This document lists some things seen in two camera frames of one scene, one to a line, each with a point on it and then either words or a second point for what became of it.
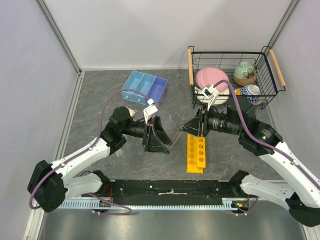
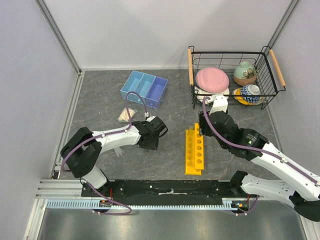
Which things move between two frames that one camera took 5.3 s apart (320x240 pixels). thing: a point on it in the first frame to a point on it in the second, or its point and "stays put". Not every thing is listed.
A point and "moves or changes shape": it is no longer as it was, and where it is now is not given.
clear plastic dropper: [119, 152] stays put
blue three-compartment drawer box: [153, 86] stays put
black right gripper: [198, 125] to [202, 122]
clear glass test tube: [179, 133] moves or changes shape
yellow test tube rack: [196, 154] stays put
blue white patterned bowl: [251, 90] stays put
